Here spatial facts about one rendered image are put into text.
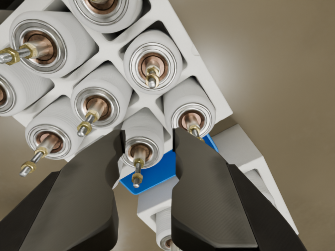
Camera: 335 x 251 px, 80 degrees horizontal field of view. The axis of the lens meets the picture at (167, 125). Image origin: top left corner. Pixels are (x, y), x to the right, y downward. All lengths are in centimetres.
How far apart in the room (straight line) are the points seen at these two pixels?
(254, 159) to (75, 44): 47
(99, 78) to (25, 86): 12
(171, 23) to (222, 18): 23
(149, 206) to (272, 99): 50
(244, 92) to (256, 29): 17
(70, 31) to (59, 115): 15
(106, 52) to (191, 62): 16
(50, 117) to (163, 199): 37
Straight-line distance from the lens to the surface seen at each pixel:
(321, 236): 137
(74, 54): 36
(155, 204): 62
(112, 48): 41
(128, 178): 68
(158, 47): 32
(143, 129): 39
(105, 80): 36
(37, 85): 45
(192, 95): 36
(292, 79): 72
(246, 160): 57
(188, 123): 35
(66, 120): 42
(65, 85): 45
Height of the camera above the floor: 58
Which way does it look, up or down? 61 degrees down
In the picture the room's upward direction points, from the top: 174 degrees clockwise
